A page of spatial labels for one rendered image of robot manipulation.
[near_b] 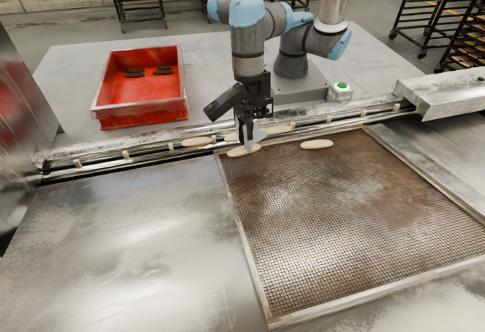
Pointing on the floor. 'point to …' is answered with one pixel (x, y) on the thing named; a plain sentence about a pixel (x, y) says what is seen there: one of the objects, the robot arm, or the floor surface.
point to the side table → (201, 77)
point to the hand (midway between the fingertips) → (243, 145)
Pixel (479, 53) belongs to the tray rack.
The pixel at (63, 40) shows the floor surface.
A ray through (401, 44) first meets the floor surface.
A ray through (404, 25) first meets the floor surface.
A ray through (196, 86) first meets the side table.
